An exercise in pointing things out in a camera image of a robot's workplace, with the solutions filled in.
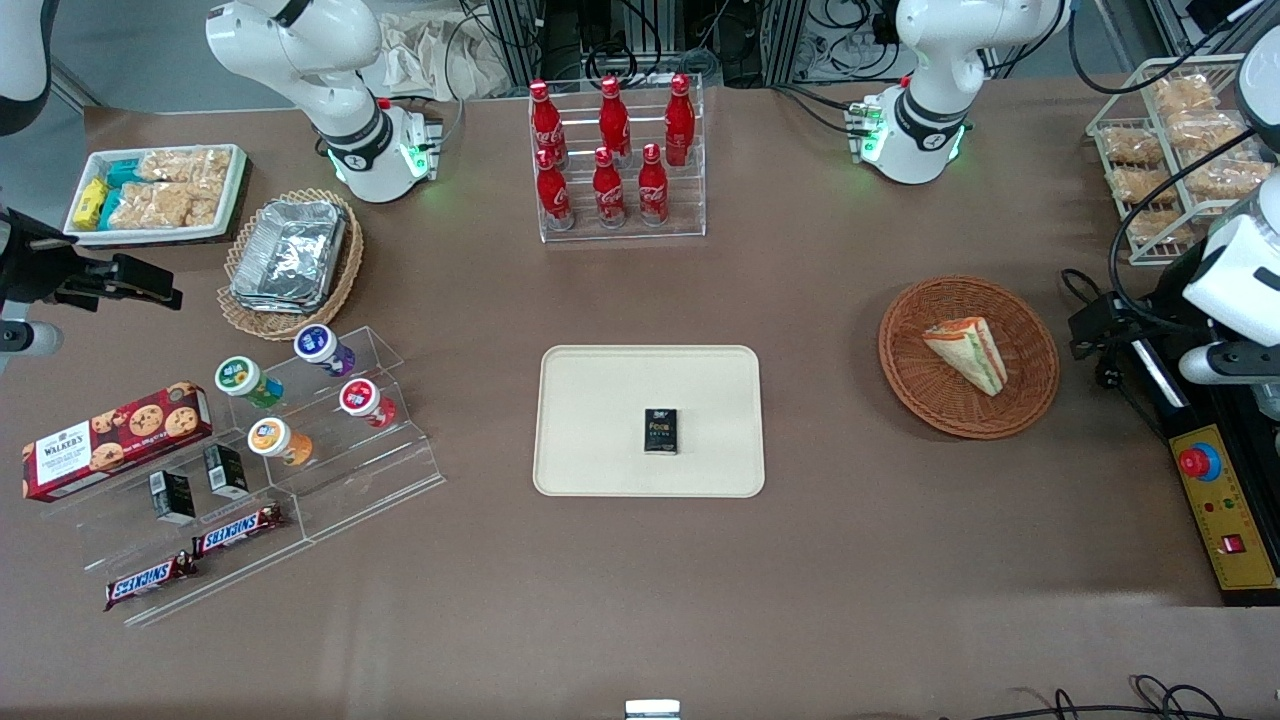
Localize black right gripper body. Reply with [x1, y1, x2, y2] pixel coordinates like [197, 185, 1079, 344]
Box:
[0, 210, 113, 306]

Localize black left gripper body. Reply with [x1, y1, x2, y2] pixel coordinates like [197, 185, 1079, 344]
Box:
[1105, 298, 1193, 363]

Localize triangle sandwich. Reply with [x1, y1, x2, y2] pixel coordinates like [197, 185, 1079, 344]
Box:
[921, 316, 1008, 399]

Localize brown round wicker basket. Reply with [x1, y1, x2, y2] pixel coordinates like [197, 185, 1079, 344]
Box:
[878, 275, 1061, 441]

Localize white rectangular snack tray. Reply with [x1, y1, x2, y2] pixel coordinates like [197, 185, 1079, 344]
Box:
[63, 143, 249, 248]

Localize light oval wicker basket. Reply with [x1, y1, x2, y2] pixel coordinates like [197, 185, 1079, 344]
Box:
[216, 187, 366, 343]

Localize beige plastic serving tray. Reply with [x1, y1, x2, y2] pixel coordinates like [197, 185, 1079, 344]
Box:
[533, 345, 766, 499]

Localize clear bag rice crackers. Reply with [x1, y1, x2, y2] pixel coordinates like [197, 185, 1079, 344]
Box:
[1127, 207, 1193, 248]
[1150, 74, 1223, 117]
[1164, 109, 1247, 157]
[1099, 124, 1167, 168]
[1184, 158, 1277, 202]
[138, 148, 234, 188]
[1109, 164, 1182, 207]
[108, 181, 223, 230]

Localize yellow snack pack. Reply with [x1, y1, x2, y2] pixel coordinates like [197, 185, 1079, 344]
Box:
[74, 177, 110, 230]

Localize green lid gum jar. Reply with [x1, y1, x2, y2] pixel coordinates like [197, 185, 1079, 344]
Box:
[214, 355, 285, 410]

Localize stack of foil trays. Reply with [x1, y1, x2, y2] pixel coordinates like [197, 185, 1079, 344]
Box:
[229, 199, 349, 317]

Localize red tartan cookie box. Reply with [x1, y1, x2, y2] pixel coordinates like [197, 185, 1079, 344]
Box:
[21, 380, 215, 504]

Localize black equipment platform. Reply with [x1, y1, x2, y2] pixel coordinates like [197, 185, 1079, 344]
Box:
[1135, 240, 1280, 607]

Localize purple lid gum jar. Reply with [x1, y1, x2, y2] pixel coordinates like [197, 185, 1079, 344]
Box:
[293, 323, 357, 379]

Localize orange lid gum jar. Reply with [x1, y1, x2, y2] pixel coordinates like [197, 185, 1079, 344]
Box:
[247, 416, 314, 469]

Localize small black barcode box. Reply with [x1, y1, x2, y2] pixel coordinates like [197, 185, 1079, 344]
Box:
[202, 442, 250, 501]
[148, 469, 198, 527]

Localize yellow control panel box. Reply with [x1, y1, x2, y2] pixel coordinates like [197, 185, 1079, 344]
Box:
[1167, 424, 1280, 607]

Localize red lid gum jar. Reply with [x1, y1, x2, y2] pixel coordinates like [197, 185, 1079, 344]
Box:
[338, 377, 398, 430]

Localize brown Snickers bar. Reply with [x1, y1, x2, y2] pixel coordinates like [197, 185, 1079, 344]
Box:
[192, 502, 287, 559]
[103, 551, 199, 612]

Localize clear acrylic step display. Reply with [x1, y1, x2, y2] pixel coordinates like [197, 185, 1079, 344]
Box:
[42, 324, 447, 630]

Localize crumpled white cloth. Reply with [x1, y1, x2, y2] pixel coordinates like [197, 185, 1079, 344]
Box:
[378, 8, 513, 102]

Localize clear acrylic bottle rack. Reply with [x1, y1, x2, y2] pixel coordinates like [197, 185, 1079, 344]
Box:
[527, 74, 708, 245]

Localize red cola bottle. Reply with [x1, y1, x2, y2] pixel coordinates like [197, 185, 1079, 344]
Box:
[535, 148, 577, 232]
[591, 147, 628, 230]
[598, 76, 633, 163]
[637, 143, 671, 228]
[664, 73, 697, 168]
[528, 80, 570, 169]

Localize black cable with plug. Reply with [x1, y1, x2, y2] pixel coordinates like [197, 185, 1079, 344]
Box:
[1060, 267, 1173, 443]

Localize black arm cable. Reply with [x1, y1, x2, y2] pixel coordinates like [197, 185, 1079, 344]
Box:
[1108, 128, 1280, 333]

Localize white wire rack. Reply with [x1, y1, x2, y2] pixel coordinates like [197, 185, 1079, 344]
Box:
[1086, 54, 1280, 267]

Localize black looped cable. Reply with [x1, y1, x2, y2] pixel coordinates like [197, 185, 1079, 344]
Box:
[950, 674, 1280, 720]

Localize aluminium frame post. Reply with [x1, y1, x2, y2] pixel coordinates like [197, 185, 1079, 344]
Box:
[484, 0, 547, 89]

